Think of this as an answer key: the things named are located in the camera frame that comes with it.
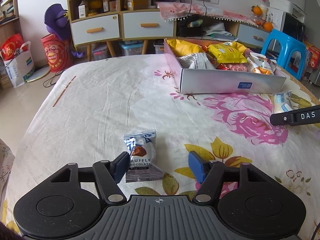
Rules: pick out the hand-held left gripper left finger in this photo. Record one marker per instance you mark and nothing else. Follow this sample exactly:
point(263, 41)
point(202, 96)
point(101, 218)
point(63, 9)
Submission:
point(120, 167)

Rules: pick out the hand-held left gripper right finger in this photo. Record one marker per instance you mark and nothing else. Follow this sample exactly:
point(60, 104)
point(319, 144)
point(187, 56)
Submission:
point(197, 166)

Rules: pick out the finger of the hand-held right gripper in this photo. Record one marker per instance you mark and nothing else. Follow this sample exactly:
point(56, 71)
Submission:
point(295, 117)

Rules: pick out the clear-wrapped white bread roll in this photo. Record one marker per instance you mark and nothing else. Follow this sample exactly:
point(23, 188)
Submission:
point(281, 102)

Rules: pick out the silver chocolate packet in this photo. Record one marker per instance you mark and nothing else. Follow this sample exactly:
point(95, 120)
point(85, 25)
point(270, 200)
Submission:
point(142, 142)

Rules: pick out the orange and white snack packet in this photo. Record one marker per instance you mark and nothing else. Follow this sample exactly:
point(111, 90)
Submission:
point(262, 65)

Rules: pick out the pink square cake packet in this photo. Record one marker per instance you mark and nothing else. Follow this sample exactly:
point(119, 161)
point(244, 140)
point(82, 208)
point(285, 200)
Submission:
point(237, 68)

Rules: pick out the pink and silver box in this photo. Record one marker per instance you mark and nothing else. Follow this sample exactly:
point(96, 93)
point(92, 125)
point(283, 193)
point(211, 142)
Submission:
point(212, 82)

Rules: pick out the dark yellow snack packet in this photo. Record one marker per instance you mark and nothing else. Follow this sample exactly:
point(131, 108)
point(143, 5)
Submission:
point(241, 48)

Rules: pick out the red candy packet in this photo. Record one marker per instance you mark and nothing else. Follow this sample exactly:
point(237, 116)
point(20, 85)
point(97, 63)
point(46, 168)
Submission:
point(222, 67)

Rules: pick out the light yellow snack packet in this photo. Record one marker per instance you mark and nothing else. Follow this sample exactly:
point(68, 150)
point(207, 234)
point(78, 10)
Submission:
point(225, 53)

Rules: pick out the white nut snack packet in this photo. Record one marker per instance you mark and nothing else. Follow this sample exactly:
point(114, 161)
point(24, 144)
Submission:
point(197, 61)

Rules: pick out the large yellow white-label packet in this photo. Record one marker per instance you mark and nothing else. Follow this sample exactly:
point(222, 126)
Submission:
point(185, 47)

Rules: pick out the floral bed sheet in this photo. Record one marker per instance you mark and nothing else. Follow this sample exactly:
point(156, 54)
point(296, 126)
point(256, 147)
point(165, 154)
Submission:
point(100, 105)

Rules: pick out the blue plastic stool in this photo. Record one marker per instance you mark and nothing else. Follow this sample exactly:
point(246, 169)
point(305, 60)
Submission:
point(282, 40)

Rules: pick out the black microwave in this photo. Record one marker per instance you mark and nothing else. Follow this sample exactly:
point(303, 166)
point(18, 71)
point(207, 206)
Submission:
point(293, 27)

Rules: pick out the orange fruit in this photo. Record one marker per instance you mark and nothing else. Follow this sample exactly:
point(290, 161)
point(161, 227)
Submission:
point(268, 26)
point(256, 10)

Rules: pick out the glass jar of oranges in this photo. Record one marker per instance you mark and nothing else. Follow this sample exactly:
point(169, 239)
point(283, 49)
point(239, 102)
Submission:
point(257, 20)

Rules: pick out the white printer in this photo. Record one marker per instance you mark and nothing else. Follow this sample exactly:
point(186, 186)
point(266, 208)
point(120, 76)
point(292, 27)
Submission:
point(287, 6)

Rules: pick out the pile of papers and bags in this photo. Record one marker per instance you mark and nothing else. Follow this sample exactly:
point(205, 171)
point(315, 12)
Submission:
point(220, 31)

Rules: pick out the small clear storage box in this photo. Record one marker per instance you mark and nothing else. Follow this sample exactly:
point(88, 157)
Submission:
point(100, 52)

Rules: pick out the blue-lidded storage box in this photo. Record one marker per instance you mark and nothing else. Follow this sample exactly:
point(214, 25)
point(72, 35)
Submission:
point(130, 48)

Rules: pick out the round white floor base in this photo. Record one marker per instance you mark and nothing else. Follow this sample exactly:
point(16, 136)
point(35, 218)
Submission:
point(37, 75)

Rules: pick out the red gift bag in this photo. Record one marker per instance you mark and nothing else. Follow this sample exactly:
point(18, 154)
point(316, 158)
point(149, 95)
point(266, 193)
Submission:
point(11, 47)
point(56, 53)

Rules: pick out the pink floral cabinet cloth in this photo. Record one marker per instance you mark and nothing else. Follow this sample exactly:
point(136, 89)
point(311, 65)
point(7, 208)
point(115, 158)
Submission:
point(212, 11)

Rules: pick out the black electronic device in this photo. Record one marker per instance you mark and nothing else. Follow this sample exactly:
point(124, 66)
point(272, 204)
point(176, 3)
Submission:
point(190, 30)

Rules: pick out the wooden cabinet with white drawers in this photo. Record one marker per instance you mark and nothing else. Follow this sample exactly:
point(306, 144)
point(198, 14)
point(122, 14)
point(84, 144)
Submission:
point(95, 30)

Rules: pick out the white paper bag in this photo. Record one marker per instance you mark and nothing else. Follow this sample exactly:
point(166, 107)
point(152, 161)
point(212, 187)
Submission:
point(18, 70)

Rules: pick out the purple plush toy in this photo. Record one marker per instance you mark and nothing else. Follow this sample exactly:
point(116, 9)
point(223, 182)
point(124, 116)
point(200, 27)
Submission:
point(56, 21)

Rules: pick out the brown cardboard box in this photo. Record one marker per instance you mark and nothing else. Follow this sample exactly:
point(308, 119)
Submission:
point(137, 4)

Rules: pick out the wooden bookshelf desk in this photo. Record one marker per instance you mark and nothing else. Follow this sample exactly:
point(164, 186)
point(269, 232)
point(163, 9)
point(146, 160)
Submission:
point(8, 25)

